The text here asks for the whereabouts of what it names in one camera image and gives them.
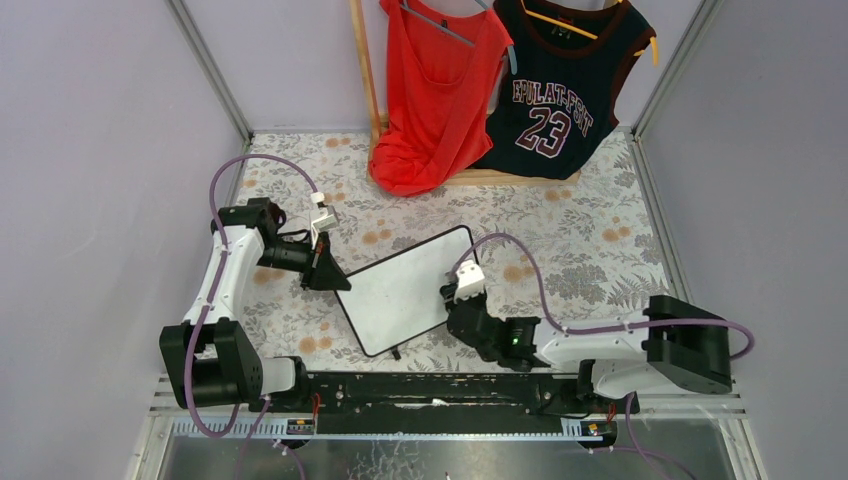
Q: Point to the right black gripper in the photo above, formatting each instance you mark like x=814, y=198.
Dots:
x=465, y=309

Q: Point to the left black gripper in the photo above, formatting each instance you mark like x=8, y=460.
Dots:
x=315, y=264

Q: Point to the white board with black frame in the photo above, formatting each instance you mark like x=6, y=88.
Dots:
x=397, y=299

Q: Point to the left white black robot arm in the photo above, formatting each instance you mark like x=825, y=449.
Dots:
x=208, y=357

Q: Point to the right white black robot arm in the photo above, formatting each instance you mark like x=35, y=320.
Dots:
x=669, y=342

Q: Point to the wooden clothes rack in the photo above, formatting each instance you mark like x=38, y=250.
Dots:
x=378, y=121

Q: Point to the red tank top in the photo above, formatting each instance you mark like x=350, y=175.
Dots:
x=438, y=95

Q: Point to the grey clothes hanger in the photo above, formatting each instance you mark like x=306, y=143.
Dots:
x=511, y=57

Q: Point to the dark basketball jersey number 23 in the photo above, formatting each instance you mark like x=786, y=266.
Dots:
x=552, y=115

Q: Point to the yellow clothes hanger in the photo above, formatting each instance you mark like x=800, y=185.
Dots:
x=653, y=42

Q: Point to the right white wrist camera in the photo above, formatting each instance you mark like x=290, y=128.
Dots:
x=470, y=281

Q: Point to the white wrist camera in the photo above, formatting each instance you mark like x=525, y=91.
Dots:
x=323, y=217
x=470, y=281

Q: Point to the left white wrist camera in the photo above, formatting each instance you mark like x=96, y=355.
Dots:
x=323, y=217

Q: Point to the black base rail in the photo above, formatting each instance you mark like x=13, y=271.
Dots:
x=348, y=403

